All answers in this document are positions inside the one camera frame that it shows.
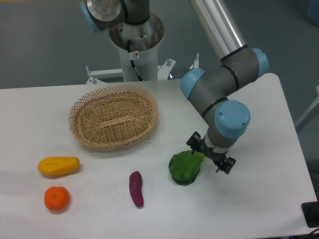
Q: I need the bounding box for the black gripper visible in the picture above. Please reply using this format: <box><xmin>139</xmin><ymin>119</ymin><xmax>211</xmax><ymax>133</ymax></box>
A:
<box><xmin>186</xmin><ymin>131</ymin><xmax>236</xmax><ymax>174</ymax></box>

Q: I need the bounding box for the green bok choy vegetable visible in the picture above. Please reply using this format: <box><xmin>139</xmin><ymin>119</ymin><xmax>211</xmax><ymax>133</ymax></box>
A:
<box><xmin>168</xmin><ymin>150</ymin><xmax>205</xmax><ymax>186</ymax></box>

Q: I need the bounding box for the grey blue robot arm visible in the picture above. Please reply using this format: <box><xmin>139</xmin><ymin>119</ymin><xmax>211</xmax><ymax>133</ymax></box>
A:
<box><xmin>80</xmin><ymin>0</ymin><xmax>269</xmax><ymax>173</ymax></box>

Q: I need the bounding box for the purple sweet potato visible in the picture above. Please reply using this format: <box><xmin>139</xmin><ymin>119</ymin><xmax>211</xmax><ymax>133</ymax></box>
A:
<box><xmin>129</xmin><ymin>171</ymin><xmax>144</xmax><ymax>208</ymax></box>

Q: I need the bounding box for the woven wicker basket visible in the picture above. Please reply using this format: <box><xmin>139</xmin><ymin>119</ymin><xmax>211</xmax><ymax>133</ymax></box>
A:
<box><xmin>68</xmin><ymin>84</ymin><xmax>159</xmax><ymax>150</ymax></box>

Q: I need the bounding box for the black device at table edge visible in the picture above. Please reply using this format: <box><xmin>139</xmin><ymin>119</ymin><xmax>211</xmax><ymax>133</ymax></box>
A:
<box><xmin>302</xmin><ymin>201</ymin><xmax>319</xmax><ymax>228</ymax></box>

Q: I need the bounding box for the yellow papaya fruit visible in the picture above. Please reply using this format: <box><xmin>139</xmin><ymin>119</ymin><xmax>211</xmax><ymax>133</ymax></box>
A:
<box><xmin>38</xmin><ymin>156</ymin><xmax>80</xmax><ymax>177</ymax></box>

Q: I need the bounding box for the orange mandarin fruit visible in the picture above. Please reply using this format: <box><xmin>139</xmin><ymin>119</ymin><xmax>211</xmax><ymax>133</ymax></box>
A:
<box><xmin>44</xmin><ymin>186</ymin><xmax>70</xmax><ymax>211</ymax></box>

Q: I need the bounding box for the black base cable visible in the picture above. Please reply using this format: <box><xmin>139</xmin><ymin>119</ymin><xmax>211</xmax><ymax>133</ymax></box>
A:
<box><xmin>126</xmin><ymin>39</ymin><xmax>144</xmax><ymax>82</ymax></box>

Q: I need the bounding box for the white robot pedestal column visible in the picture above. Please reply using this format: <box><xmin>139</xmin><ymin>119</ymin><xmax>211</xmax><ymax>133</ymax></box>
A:
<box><xmin>109</xmin><ymin>13</ymin><xmax>164</xmax><ymax>82</ymax></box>

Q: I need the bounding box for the white metal base frame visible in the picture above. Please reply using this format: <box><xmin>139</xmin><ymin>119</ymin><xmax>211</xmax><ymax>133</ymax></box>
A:
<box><xmin>85</xmin><ymin>58</ymin><xmax>176</xmax><ymax>84</ymax></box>

